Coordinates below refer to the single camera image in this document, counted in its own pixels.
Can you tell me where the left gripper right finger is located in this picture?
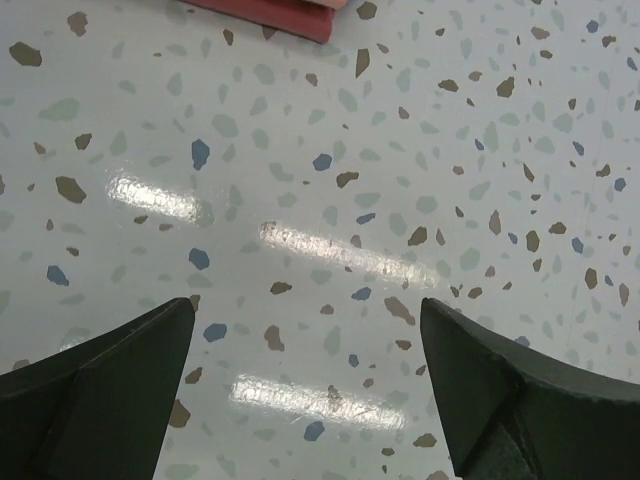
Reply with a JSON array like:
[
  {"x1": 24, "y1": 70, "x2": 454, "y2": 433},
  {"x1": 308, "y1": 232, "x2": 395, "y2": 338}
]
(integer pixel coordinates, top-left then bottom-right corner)
[{"x1": 420, "y1": 298, "x2": 639, "y2": 479}]

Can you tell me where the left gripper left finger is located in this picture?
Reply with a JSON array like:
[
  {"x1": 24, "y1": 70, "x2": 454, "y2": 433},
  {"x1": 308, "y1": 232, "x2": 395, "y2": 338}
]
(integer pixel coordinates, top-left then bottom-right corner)
[{"x1": 1, "y1": 298, "x2": 195, "y2": 480}]

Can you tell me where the folded dusty red t-shirt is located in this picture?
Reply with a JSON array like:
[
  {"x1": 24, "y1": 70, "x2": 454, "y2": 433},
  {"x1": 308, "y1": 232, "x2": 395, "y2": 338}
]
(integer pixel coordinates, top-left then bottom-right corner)
[{"x1": 185, "y1": 0, "x2": 335, "y2": 44}]

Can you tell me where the folded salmon pink t-shirt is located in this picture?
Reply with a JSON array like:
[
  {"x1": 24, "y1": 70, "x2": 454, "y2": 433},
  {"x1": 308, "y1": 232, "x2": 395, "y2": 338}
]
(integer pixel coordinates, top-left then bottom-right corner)
[{"x1": 310, "y1": 0, "x2": 347, "y2": 10}]

